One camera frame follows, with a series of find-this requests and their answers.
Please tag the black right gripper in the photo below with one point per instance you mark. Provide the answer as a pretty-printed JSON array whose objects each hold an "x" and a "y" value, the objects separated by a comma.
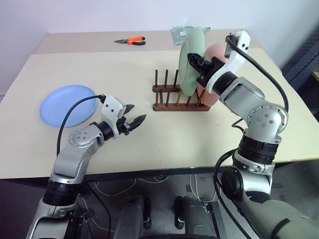
[{"x": 211, "y": 67}]

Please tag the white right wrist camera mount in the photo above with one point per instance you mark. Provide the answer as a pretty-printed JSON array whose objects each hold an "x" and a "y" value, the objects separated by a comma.
[{"x": 234, "y": 61}]

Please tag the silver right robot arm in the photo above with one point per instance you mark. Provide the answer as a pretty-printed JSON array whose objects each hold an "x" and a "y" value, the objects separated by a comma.
[{"x": 264, "y": 119}]

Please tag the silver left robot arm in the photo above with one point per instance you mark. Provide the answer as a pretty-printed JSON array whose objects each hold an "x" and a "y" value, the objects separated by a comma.
[{"x": 74, "y": 154}]

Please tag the wooden dish rack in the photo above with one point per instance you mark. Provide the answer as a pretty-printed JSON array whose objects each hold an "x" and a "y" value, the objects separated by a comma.
[{"x": 179, "y": 105}]

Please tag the pink plate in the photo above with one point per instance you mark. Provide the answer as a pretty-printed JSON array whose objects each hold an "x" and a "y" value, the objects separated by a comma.
[{"x": 215, "y": 51}]

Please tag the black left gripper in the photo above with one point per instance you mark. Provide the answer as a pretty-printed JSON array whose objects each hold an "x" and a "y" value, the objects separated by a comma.
[{"x": 123, "y": 127}]

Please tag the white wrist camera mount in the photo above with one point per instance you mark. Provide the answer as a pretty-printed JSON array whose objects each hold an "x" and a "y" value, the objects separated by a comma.
[
  {"x": 234, "y": 61},
  {"x": 111, "y": 107}
]

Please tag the grey plastic bag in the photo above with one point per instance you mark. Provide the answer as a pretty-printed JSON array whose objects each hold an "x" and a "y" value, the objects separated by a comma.
[{"x": 178, "y": 33}]

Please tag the dark rounded robot leg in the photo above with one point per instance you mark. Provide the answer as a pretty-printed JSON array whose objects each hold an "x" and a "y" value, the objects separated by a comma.
[
  {"x": 132, "y": 219},
  {"x": 194, "y": 219}
]

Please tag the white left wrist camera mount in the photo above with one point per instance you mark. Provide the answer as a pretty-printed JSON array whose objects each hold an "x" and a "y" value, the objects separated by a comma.
[{"x": 111, "y": 107}]

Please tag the green plate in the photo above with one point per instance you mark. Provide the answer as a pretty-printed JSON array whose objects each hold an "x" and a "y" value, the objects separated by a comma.
[{"x": 190, "y": 47}]

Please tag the dark metal shelf frame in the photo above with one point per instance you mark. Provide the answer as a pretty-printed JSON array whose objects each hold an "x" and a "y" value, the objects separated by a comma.
[{"x": 302, "y": 54}]

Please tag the blue plate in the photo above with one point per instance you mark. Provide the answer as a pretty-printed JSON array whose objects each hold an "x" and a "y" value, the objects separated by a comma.
[{"x": 67, "y": 105}]

